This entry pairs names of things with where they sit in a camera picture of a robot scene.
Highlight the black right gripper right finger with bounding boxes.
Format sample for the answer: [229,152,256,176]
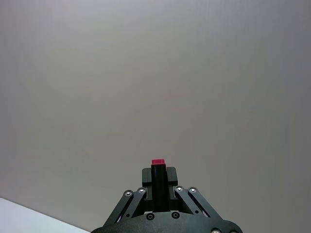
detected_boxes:
[166,166,223,219]

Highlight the white flat board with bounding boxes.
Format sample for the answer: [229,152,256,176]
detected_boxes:
[0,197,91,233]

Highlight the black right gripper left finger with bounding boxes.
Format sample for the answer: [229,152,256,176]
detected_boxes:
[104,167,153,225]

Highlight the black tool with red switch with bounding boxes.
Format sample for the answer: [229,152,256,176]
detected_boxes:
[150,159,168,212]

